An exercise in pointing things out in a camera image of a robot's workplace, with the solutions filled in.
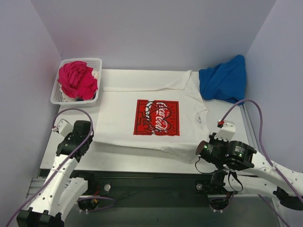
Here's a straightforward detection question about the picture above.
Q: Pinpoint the white t-shirt red print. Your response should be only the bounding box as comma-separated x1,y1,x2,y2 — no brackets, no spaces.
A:
95,70,210,161

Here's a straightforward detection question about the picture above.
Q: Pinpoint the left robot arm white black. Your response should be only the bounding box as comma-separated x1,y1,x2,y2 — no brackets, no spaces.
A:
17,119,96,227

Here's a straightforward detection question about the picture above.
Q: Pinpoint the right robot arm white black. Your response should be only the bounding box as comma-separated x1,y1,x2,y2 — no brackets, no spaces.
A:
196,133,303,210

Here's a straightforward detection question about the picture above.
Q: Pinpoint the red pink t-shirt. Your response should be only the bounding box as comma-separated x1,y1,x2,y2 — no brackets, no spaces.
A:
57,61,98,99

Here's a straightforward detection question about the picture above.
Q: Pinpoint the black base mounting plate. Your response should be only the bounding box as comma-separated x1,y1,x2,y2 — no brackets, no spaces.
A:
68,169,237,209

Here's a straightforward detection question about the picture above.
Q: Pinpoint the blue t-shirt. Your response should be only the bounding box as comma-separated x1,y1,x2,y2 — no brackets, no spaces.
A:
198,55,247,104

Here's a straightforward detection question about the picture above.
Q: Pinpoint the white plastic laundry basket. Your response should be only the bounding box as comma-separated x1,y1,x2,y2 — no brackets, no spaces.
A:
50,58,102,107

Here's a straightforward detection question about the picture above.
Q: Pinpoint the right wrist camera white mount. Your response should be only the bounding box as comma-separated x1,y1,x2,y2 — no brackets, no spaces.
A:
215,121,236,141

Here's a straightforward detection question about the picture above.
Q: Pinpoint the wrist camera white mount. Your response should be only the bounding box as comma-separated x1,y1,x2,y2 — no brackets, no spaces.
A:
215,121,236,141
52,119,73,137

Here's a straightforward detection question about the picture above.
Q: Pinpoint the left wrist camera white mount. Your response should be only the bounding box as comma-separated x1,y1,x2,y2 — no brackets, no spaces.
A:
52,119,73,137

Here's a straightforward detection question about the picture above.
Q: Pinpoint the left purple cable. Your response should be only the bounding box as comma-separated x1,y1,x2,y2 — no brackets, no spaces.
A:
4,107,116,227

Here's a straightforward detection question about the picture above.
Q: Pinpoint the purple cable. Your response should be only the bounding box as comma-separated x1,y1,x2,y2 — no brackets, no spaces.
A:
209,99,303,227
4,107,116,227

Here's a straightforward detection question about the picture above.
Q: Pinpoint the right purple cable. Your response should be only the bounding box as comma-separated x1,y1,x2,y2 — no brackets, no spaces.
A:
209,99,303,227

